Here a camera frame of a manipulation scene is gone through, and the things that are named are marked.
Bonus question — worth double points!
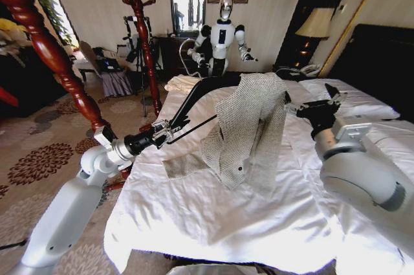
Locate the white telephone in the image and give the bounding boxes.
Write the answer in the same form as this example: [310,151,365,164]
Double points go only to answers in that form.
[299,63,321,77]

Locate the dark framed mirror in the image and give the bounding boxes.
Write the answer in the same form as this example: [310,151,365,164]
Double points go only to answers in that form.
[166,0,208,37]

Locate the black clothes hanger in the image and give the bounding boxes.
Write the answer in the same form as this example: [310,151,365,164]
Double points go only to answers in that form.
[157,74,243,151]

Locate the cream shade table lamp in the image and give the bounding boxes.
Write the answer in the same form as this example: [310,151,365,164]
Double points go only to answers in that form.
[294,7,334,62]

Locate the black bed headboard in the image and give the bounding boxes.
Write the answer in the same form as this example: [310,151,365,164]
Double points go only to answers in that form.
[328,23,414,124]

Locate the black bag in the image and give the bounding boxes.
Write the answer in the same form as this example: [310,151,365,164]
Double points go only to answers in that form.
[93,47,125,72]

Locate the white bed cover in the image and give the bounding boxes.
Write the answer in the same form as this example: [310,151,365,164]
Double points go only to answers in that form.
[103,74,414,274]

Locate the skirted cream chair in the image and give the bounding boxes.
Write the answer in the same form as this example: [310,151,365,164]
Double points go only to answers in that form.
[78,41,134,97]

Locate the black floor cable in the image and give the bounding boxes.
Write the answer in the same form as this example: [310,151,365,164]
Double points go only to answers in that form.
[0,238,29,250]

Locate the dark wooden dresser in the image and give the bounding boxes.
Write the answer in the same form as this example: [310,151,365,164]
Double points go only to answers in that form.
[153,34,208,82]

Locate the cream folded cloth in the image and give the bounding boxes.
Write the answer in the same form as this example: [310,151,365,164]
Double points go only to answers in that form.
[164,74,203,94]

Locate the black tripod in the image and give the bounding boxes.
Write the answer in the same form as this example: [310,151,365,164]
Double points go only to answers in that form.
[122,15,153,117]

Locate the white humanoid robot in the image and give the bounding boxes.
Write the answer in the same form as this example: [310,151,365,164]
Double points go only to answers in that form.
[187,0,259,78]

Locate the red-brown wooden coat rack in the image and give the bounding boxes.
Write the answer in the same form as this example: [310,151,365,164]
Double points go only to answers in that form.
[111,0,163,118]
[0,0,132,193]

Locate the white pillow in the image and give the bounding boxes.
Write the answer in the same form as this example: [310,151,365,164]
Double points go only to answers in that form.
[299,77,402,121]

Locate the metal frame chair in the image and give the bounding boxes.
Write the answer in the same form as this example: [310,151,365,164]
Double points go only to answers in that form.
[179,38,203,78]

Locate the dark wooden cabinet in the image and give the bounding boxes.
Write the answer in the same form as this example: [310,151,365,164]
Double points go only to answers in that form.
[0,54,67,119]

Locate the green potted plant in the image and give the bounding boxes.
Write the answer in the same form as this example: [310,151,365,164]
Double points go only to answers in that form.
[34,0,77,48]

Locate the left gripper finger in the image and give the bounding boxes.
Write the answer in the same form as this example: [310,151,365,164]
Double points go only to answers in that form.
[155,131,182,151]
[151,118,191,137]

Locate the grey tweed jacket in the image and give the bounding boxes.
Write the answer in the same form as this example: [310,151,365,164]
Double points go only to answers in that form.
[200,72,291,192]

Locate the grey fabric patch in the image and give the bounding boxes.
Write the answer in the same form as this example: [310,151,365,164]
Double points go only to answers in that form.
[162,154,210,179]

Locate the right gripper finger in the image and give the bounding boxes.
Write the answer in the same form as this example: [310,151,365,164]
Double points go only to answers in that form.
[324,82,349,107]
[283,91,303,115]

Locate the white robot front shell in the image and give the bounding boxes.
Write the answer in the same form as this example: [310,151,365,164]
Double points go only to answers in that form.
[166,264,259,275]

